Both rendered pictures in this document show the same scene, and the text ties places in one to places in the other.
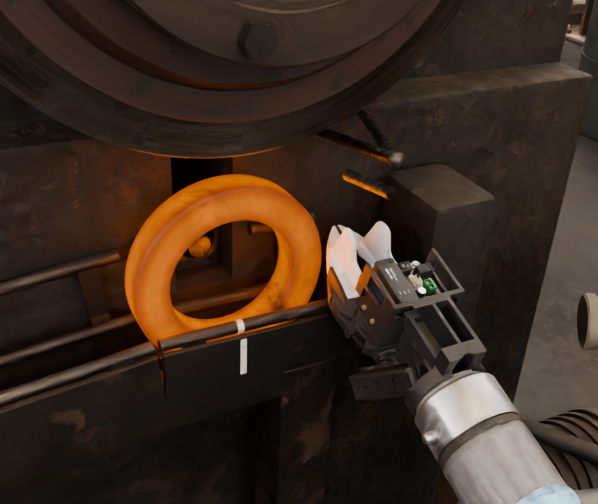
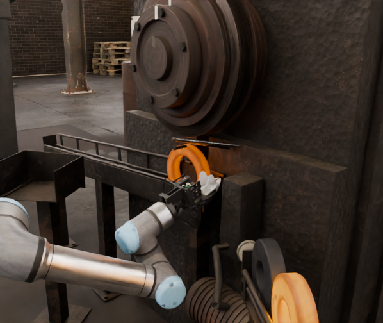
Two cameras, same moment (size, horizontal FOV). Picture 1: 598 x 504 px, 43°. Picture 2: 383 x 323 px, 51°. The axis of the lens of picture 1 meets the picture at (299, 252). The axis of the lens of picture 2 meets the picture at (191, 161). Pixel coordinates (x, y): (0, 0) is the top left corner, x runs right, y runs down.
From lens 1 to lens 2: 1.19 m
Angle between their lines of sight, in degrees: 70
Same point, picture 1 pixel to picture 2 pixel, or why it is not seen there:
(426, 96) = (260, 150)
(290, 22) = (156, 97)
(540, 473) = (136, 221)
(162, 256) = (171, 156)
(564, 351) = not seen: outside the picture
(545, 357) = not seen: outside the picture
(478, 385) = (158, 204)
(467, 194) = (237, 181)
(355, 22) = (166, 100)
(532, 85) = (303, 163)
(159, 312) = (170, 172)
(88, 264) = not seen: hidden behind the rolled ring
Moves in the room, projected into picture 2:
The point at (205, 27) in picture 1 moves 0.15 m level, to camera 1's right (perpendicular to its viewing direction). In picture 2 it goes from (145, 95) to (152, 103)
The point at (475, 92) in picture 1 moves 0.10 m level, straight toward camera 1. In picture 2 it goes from (278, 156) to (241, 156)
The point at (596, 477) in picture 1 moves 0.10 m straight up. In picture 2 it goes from (221, 313) to (223, 278)
